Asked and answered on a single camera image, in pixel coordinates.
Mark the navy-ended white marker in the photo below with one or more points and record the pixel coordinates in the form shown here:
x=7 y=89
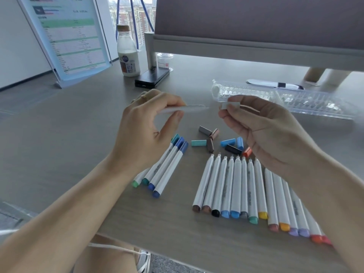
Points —
x=168 y=173

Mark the red-tipped white marker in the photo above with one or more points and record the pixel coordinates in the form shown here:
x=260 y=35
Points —
x=311 y=224

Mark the set of red-toned markers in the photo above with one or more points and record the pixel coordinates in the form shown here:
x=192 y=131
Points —
x=297 y=213

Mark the clear plastic marker case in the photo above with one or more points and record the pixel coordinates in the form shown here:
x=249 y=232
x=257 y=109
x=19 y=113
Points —
x=307 y=102

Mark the person's right hand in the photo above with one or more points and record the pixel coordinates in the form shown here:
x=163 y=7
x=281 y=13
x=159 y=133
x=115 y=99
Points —
x=273 y=136

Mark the orange-tipped white marker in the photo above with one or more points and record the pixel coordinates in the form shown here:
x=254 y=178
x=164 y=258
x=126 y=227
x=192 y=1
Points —
x=280 y=204

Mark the person's left hand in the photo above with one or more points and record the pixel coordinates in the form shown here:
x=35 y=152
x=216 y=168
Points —
x=142 y=133

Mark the person's bare leg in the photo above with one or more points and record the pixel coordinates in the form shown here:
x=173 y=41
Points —
x=105 y=261

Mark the white paper cup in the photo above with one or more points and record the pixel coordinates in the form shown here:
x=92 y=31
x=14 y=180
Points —
x=335 y=78

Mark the white milk bottle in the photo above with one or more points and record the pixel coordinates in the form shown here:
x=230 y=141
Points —
x=128 y=62

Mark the blue marker cap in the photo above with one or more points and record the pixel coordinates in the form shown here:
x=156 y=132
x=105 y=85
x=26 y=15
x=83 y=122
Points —
x=179 y=142

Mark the pink-ended white marker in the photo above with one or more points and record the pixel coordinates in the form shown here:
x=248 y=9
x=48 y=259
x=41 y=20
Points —
x=326 y=240

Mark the small clear jar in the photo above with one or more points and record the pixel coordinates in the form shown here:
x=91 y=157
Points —
x=165 y=61

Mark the grey desk divider shelf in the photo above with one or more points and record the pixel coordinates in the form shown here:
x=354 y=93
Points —
x=256 y=19

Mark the set of blue-toned caps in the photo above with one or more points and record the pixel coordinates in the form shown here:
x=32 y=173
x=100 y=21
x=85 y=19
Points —
x=198 y=143

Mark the person's left forearm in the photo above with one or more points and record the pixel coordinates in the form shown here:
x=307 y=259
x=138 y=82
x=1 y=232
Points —
x=57 y=221

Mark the blue-ended white marker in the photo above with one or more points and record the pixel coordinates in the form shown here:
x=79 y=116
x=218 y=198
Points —
x=163 y=169

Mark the brown paper cup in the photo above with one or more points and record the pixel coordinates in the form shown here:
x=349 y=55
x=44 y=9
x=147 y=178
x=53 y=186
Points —
x=314 y=74

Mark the black rectangular power bank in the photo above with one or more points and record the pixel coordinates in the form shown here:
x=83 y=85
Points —
x=152 y=78

